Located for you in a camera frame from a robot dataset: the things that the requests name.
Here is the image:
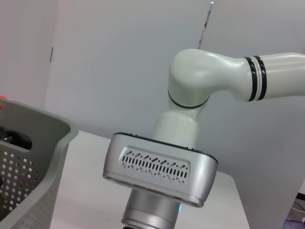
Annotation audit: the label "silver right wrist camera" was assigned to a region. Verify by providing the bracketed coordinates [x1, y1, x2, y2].
[102, 132, 219, 208]

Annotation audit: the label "grey-green perforated storage bin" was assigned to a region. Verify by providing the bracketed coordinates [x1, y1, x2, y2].
[0, 100, 79, 229]

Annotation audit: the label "background floor cables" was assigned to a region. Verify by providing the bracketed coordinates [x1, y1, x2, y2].
[285, 194, 305, 229]

